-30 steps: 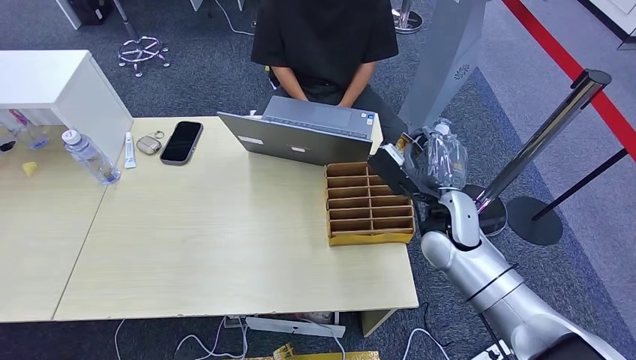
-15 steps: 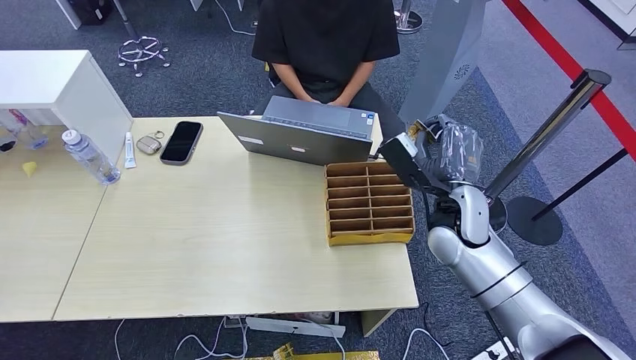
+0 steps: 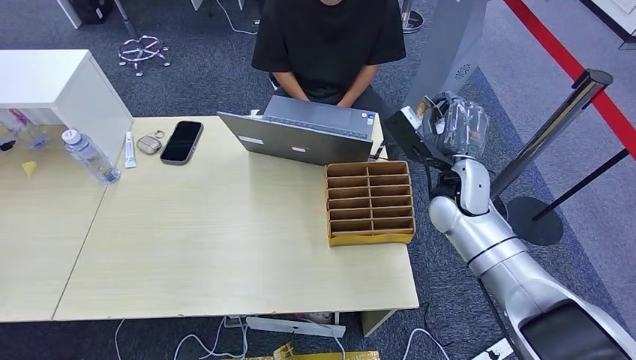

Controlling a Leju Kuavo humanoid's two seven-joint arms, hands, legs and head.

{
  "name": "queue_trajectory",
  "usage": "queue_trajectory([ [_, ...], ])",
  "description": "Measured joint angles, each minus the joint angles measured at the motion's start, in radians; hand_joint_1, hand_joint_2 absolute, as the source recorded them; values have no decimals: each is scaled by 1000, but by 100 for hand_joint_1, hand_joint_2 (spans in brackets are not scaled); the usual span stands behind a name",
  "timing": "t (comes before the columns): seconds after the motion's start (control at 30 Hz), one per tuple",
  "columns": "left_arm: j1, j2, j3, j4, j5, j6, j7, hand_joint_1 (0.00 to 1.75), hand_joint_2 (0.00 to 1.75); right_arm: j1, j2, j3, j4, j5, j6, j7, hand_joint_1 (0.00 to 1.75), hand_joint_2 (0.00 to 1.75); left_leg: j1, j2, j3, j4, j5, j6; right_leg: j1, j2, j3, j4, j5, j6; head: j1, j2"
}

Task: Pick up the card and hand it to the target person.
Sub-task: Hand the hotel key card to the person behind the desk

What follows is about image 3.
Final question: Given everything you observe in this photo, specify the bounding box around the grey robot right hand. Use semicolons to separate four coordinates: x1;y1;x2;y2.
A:
419;91;491;161

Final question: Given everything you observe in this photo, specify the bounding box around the person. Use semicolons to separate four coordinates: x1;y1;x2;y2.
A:
250;0;409;160

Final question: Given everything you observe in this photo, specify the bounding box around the cardboard card organizer box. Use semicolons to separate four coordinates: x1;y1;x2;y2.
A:
325;160;416;248

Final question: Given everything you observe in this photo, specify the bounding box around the grey laptop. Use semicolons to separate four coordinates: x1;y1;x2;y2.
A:
217;95;377;167

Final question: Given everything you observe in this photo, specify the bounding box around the grey standing panel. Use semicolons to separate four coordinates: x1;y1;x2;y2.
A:
401;0;491;125

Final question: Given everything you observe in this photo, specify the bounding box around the chrome stanchion base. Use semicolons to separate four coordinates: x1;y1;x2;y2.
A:
400;0;425;35

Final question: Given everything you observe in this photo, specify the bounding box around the red barrier belt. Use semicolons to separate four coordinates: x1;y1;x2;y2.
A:
502;0;636;161

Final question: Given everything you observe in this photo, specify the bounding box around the black smartphone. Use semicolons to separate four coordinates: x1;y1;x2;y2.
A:
159;120;205;166

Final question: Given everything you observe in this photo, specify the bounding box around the grey earbuds case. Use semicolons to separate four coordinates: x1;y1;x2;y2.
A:
136;134;163;155

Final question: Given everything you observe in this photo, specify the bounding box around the chrome chair base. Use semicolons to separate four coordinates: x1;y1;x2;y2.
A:
117;34;172;78

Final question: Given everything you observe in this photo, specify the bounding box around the small white tube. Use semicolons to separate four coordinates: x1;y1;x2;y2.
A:
123;130;137;170

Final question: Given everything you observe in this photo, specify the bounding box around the clear water bottle white cap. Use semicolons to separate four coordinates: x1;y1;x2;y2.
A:
61;129;122;186

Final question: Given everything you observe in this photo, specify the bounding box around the white power strip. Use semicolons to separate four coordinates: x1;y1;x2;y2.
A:
470;337;519;360

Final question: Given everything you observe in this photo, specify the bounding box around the black bag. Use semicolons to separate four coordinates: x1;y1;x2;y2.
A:
68;0;116;26

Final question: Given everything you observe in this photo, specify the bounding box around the white cabinet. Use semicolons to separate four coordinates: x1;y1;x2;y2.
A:
0;48;134;165

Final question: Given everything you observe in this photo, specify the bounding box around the yellow floor tape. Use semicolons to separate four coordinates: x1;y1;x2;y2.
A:
233;343;381;360

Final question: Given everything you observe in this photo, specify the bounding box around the clear plastic bottle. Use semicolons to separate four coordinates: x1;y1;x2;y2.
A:
0;109;51;151

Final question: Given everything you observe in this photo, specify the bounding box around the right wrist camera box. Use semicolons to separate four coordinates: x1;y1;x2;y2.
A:
383;105;438;167

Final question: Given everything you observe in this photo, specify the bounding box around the chrome stanchion post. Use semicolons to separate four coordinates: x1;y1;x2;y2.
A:
489;69;614;201

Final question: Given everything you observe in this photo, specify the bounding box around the white floor cable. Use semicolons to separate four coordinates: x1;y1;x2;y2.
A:
214;0;259;37
402;326;452;360
172;316;250;360
114;319;127;360

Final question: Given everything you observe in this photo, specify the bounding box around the black stanchion post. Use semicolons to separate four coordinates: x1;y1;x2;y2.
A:
505;148;631;247

